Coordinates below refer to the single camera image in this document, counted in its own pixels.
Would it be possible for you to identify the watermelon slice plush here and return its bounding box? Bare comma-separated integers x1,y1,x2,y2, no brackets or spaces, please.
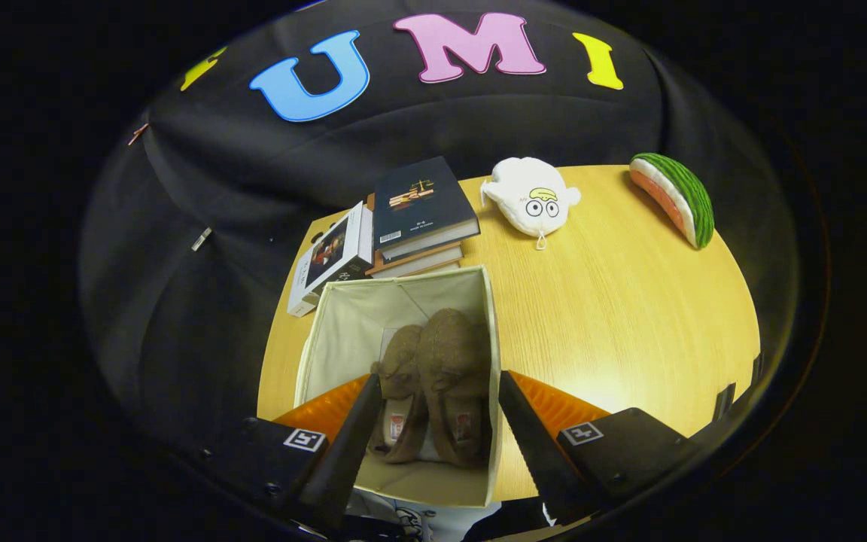
629,153,715,250

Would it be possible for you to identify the white plush toy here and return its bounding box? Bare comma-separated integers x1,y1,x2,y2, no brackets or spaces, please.
480,157,582,251

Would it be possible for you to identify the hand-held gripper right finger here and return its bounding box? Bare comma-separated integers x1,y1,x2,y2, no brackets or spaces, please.
498,369,701,526

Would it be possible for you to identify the brown fuzzy shoe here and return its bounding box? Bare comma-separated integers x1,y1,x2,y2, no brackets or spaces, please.
418,307,493,469
368,324,428,464

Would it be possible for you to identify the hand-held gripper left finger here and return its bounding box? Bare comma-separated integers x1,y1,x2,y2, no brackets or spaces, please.
200,373,384,531

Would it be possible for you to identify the brown cover book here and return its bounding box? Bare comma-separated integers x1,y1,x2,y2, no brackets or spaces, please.
370,256,464,279
364,194,464,273

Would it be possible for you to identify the grey fabric storage box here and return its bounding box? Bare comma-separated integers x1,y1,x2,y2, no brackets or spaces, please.
294,265,502,509

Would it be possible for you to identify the white portrait book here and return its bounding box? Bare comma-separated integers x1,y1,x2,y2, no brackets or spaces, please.
287,202,376,318

